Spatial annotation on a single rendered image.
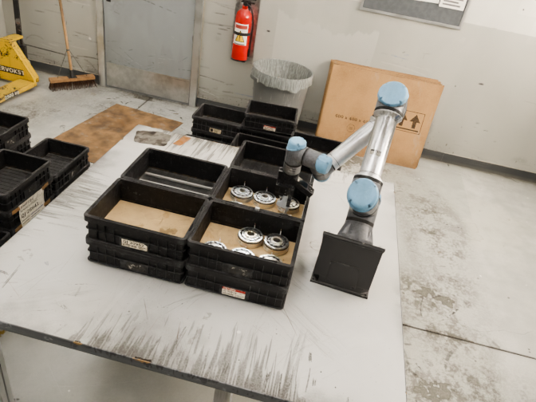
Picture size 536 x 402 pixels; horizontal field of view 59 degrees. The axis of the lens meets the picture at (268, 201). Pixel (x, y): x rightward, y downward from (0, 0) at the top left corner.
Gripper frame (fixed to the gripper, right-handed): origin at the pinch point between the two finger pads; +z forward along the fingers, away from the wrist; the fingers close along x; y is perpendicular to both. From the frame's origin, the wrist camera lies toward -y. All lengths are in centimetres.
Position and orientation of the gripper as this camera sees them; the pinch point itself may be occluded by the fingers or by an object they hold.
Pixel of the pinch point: (288, 207)
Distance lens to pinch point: 212.6
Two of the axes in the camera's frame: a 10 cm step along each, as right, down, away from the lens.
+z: -1.4, 7.7, 6.2
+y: -9.7, -2.2, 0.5
